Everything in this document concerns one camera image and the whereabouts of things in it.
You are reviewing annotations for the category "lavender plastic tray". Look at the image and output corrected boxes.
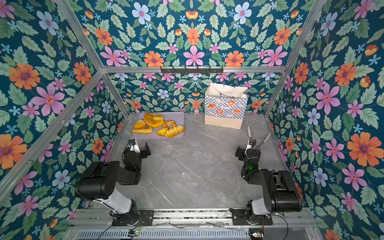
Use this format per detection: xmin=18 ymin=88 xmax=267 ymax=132
xmin=132 ymin=112 xmax=186 ymax=140

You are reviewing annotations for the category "small croissant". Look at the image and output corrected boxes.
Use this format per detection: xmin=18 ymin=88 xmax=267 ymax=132
xmin=134 ymin=120 xmax=147 ymax=130

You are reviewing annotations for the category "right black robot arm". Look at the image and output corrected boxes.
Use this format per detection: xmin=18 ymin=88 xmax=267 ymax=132
xmin=233 ymin=128 xmax=303 ymax=225

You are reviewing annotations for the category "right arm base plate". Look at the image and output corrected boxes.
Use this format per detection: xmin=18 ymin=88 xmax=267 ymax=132
xmin=229 ymin=208 xmax=273 ymax=226

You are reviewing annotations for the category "black hook rail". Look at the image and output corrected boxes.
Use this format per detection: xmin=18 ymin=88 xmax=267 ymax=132
xmin=160 ymin=67 xmax=224 ymax=74

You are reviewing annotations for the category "small yellow bun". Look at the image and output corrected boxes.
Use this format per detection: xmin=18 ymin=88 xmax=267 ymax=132
xmin=156 ymin=128 xmax=168 ymax=137

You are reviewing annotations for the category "ridged long bread roll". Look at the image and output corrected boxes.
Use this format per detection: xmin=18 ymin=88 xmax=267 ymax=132
xmin=165 ymin=126 xmax=185 ymax=138

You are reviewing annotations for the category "ring shaped pretzel bread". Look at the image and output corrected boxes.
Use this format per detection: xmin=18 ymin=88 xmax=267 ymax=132
xmin=162 ymin=120 xmax=177 ymax=130

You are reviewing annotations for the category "round orange bun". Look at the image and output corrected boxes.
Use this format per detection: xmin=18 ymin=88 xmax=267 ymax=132
xmin=144 ymin=113 xmax=164 ymax=126

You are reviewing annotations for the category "braided flat pastry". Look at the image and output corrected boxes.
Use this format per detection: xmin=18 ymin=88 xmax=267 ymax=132
xmin=132 ymin=126 xmax=153 ymax=135

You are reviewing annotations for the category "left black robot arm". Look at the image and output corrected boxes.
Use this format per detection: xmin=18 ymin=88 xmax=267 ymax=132
xmin=75 ymin=139 xmax=151 ymax=226

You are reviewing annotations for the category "oval orange glazed bun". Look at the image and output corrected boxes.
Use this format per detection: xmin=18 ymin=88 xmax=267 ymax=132
xmin=150 ymin=120 xmax=165 ymax=128

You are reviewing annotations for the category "checkered paper bag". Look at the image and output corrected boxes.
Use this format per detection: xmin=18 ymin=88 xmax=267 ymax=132
xmin=204 ymin=83 xmax=248 ymax=129

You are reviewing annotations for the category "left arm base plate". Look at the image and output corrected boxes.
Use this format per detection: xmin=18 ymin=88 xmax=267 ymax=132
xmin=112 ymin=210 xmax=155 ymax=227

